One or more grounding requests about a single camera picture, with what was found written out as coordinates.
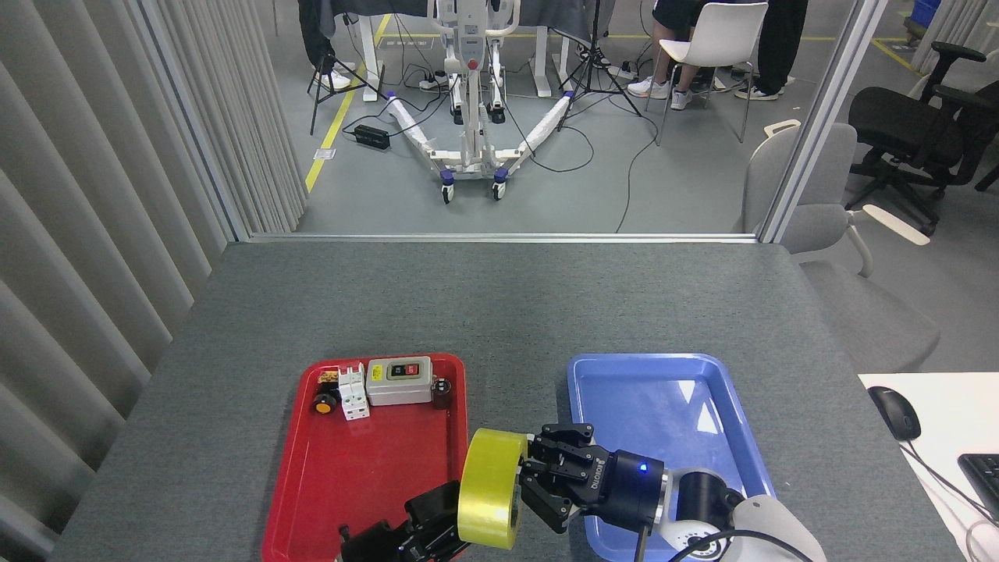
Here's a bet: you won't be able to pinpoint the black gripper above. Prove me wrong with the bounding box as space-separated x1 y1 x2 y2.
340 480 469 562
519 424 668 535

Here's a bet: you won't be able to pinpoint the yellow tape roll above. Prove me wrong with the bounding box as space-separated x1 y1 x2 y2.
457 427 528 550

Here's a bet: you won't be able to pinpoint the blue plastic tray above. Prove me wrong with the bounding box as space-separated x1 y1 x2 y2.
567 353 777 562

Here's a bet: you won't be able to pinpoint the red plastic tray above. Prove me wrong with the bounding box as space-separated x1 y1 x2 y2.
261 353 469 562

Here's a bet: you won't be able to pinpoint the white circuit breaker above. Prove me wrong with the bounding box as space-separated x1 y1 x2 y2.
337 362 371 421

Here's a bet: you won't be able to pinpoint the black computer mouse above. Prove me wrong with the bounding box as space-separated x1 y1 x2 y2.
868 386 922 442

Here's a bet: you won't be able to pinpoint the grey office chair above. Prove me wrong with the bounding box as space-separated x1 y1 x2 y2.
732 119 941 374

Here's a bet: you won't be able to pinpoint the white wheeled stand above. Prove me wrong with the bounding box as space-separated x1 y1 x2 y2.
386 0 576 204

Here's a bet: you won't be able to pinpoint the white desk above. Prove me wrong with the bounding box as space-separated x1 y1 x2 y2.
859 372 999 562

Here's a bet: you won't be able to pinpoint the black tripod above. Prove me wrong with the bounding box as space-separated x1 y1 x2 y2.
556 0 643 132

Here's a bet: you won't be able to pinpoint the black keyboard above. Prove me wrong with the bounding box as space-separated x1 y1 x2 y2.
957 454 999 520

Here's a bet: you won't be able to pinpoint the seated person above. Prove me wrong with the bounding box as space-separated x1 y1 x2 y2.
627 0 707 110

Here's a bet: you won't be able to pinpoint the black folding stand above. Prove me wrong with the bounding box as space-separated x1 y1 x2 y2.
307 0 389 136

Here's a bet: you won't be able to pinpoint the white plastic chair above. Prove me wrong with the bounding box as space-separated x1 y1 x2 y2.
645 2 769 147

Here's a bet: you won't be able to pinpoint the black office chair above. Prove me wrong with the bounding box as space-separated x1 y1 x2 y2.
845 41 999 237

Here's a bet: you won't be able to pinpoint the standing person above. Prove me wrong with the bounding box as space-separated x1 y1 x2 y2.
734 0 809 101

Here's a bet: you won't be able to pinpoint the grey vertical blinds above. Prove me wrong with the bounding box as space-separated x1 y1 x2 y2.
0 0 309 562

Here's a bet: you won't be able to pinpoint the person with white shoe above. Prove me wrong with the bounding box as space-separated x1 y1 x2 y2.
297 0 354 91

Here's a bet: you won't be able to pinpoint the grey push button switch box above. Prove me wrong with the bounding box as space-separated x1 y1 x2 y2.
365 357 435 407

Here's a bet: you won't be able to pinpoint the silver frame rail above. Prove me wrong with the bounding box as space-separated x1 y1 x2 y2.
250 233 762 244

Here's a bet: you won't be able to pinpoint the black floor cable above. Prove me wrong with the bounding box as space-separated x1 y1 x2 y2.
615 101 660 233

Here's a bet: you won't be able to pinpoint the mouse cable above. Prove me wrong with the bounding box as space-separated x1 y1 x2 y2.
905 439 999 562

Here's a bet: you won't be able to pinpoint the silver frame post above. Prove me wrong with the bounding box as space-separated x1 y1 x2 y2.
757 0 891 244

